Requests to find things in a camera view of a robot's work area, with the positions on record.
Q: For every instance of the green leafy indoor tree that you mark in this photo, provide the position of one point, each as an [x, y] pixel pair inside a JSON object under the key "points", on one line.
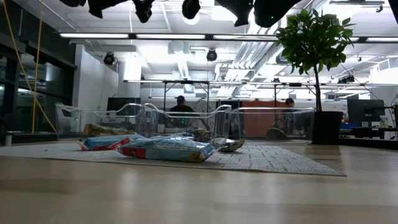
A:
{"points": [[311, 40]]}

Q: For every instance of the dark office desk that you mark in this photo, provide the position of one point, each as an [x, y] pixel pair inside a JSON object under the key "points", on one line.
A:
{"points": [[367, 132]]}

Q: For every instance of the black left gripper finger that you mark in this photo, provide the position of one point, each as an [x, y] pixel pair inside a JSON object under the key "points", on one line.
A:
{"points": [[143, 9]]}

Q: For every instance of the small pale jar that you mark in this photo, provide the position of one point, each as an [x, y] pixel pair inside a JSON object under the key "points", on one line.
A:
{"points": [[384, 122]]}

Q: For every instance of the black round ceiling spotlight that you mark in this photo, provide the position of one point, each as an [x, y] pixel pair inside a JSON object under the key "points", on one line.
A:
{"points": [[211, 55], [109, 58]]}

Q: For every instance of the blue box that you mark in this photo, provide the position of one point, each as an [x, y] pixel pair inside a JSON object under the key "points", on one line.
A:
{"points": [[348, 125]]}

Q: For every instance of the dark snack bag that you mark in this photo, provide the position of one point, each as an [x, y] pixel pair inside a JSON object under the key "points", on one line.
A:
{"points": [[227, 144]]}

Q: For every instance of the blue chocolate chip granola bar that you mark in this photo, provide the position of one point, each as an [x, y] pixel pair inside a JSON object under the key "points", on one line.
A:
{"points": [[105, 141], [168, 151], [174, 136]]}

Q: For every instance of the brown granola bar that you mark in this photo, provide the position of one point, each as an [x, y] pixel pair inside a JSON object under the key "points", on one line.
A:
{"points": [[202, 134]]}

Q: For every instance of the orange partition panel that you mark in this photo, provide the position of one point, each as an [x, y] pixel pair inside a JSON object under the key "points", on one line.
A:
{"points": [[258, 119]]}

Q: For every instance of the green yellow granola bar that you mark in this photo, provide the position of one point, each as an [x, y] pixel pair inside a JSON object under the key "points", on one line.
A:
{"points": [[99, 130]]}

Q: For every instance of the grey woven placemat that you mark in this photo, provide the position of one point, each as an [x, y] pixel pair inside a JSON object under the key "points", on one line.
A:
{"points": [[264, 161]]}

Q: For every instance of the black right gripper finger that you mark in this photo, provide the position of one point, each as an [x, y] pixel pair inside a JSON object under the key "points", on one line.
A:
{"points": [[191, 7], [241, 9]]}

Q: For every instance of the short white post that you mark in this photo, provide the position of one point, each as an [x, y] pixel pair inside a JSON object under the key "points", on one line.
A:
{"points": [[7, 140]]}

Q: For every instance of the black flat screen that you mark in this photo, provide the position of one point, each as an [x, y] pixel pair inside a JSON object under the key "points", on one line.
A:
{"points": [[121, 104]]}

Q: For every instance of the person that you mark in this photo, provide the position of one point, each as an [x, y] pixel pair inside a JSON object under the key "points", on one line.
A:
{"points": [[289, 102], [181, 108]]}

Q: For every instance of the black metal table frame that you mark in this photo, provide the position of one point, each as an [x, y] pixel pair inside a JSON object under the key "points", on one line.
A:
{"points": [[186, 82]]}

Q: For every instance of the black computer monitor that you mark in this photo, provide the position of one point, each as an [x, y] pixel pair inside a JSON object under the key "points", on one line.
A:
{"points": [[365, 110]]}

